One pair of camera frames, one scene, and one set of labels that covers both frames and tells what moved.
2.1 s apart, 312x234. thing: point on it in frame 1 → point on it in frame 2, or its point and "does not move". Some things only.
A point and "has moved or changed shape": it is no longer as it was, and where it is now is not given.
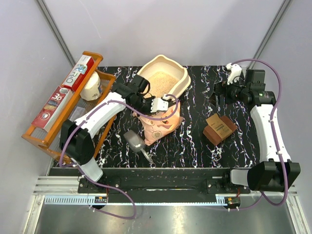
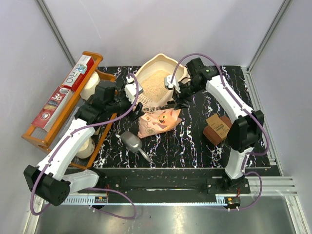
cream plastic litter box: x=165 y=77 does not move
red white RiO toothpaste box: x=76 y=76 does not move
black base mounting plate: x=164 y=181 does not move
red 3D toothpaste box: x=49 y=113 does not move
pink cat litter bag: x=153 y=129 has moved or changed shape
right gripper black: x=222 y=87 → x=181 y=96
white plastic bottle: x=92 y=90 does not move
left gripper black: x=148 y=111 → x=133 y=116
